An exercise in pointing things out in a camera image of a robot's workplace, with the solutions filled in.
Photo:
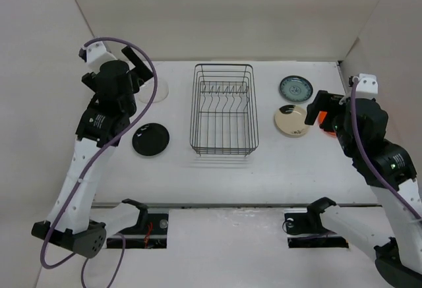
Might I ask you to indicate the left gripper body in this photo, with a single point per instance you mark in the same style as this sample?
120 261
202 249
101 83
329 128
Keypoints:
131 106

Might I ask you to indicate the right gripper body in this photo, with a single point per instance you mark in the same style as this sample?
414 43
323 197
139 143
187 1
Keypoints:
337 122

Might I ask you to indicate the blue patterned plate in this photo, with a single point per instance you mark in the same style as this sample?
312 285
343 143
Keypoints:
296 89

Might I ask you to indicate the cream plate with flowers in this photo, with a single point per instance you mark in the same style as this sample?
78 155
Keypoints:
290 120

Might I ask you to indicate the black plate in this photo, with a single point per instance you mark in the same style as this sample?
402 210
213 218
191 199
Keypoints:
150 139

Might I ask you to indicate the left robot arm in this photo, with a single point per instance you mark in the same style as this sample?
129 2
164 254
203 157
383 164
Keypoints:
109 115

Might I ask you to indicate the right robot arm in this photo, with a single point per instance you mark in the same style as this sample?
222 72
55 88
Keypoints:
392 177

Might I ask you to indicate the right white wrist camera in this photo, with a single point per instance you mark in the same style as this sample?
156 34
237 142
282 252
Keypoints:
367 86

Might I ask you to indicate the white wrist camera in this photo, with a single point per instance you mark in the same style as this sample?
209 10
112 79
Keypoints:
95 55
367 86

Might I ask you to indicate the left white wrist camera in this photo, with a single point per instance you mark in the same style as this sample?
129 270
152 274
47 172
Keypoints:
95 55

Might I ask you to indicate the grey wire dish rack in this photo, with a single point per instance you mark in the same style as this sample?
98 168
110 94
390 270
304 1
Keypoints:
223 110

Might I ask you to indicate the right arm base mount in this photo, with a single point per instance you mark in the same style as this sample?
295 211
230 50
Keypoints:
303 232

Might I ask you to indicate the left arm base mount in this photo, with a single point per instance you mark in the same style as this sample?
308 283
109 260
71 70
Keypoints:
152 234

